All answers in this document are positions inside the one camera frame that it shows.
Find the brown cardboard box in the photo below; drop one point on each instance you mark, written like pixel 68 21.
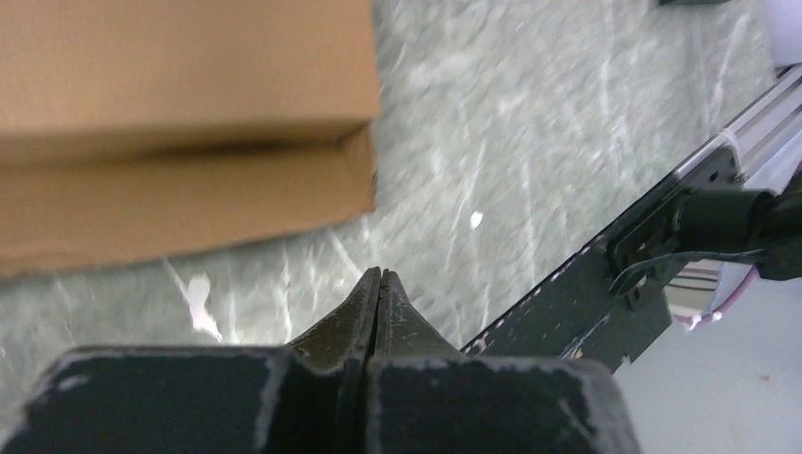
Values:
pixel 134 130

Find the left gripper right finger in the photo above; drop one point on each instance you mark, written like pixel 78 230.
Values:
pixel 455 404

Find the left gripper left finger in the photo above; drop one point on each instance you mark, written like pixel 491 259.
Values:
pixel 216 399

